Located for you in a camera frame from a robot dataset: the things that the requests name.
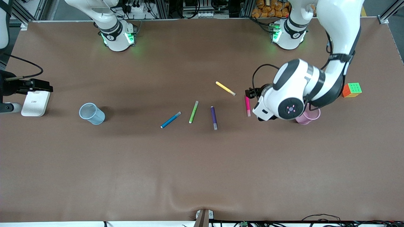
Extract yellow marker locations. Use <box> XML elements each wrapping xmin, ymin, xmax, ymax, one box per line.
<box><xmin>216</xmin><ymin>81</ymin><xmax>236</xmax><ymax>96</ymax></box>

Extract blue marker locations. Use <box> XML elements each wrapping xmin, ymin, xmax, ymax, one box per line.
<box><xmin>160</xmin><ymin>111</ymin><xmax>182</xmax><ymax>129</ymax></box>

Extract purple marker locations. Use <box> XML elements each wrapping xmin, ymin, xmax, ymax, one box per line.
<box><xmin>210</xmin><ymin>106</ymin><xmax>218</xmax><ymax>131</ymax></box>

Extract black looped cable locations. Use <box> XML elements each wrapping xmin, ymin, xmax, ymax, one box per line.
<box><xmin>301</xmin><ymin>214</ymin><xmax>343</xmax><ymax>223</ymax></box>

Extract white desk lamp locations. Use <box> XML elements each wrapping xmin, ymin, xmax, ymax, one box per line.
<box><xmin>21</xmin><ymin>91</ymin><xmax>51</xmax><ymax>117</ymax></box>

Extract orange lumpy bag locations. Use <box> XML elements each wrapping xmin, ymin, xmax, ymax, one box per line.
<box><xmin>252</xmin><ymin>0</ymin><xmax>291</xmax><ymax>18</ymax></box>

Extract green marker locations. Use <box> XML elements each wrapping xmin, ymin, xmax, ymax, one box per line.
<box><xmin>189</xmin><ymin>101</ymin><xmax>199</xmax><ymax>124</ymax></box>

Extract aluminium frame post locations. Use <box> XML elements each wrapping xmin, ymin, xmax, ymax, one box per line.
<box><xmin>379</xmin><ymin>0</ymin><xmax>399</xmax><ymax>25</ymax></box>
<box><xmin>11</xmin><ymin>0</ymin><xmax>32</xmax><ymax>31</ymax></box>

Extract colourful puzzle cube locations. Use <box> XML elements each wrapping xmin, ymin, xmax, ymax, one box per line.
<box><xmin>342</xmin><ymin>83</ymin><xmax>362</xmax><ymax>98</ymax></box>

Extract metal table edge bracket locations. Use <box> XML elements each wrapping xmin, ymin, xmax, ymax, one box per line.
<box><xmin>195</xmin><ymin>209</ymin><xmax>214</xmax><ymax>227</ymax></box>

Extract grey power strip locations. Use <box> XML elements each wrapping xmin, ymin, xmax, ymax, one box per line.
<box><xmin>183</xmin><ymin>11</ymin><xmax>218</xmax><ymax>19</ymax></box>

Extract white power strip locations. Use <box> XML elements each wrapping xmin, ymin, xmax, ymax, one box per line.
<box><xmin>122</xmin><ymin>3</ymin><xmax>146</xmax><ymax>14</ymax></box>

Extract translucent pink cup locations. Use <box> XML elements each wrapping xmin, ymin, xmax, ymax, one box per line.
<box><xmin>295</xmin><ymin>106</ymin><xmax>321</xmax><ymax>125</ymax></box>

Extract translucent blue cup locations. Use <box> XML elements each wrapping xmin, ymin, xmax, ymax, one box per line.
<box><xmin>79</xmin><ymin>102</ymin><xmax>105</xmax><ymax>125</ymax></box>

